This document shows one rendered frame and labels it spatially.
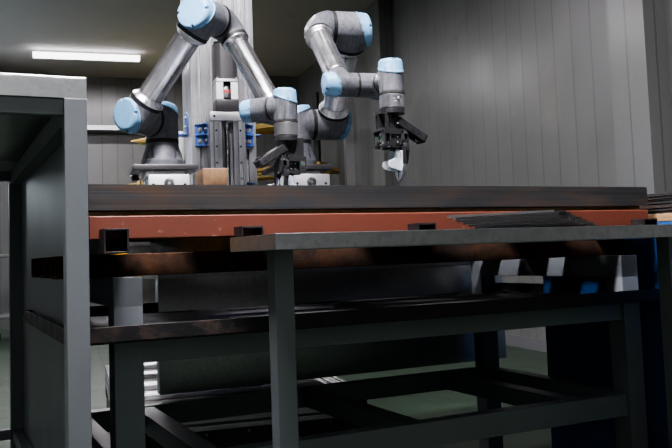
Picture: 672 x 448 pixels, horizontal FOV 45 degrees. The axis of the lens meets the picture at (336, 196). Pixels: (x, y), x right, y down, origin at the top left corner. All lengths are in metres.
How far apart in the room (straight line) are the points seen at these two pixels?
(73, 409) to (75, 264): 0.26
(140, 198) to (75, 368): 0.40
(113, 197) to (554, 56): 4.24
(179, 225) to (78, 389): 0.42
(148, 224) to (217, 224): 0.15
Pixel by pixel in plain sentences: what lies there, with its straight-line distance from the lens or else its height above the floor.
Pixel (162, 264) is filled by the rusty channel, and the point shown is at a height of 0.70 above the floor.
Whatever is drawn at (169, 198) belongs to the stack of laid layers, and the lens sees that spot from 1.79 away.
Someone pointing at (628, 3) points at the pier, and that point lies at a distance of 4.82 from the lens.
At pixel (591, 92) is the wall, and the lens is 5.27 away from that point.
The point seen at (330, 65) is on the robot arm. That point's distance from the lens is 2.57.
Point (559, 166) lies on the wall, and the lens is 5.54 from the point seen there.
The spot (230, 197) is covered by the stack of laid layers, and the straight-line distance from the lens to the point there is 1.83.
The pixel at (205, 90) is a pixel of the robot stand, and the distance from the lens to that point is 3.20.
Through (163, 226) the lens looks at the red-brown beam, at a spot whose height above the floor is 0.78.
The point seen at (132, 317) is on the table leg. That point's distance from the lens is 1.77.
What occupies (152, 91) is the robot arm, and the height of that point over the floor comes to 1.27.
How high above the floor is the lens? 0.71
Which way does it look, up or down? 4 degrees up
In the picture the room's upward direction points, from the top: 2 degrees counter-clockwise
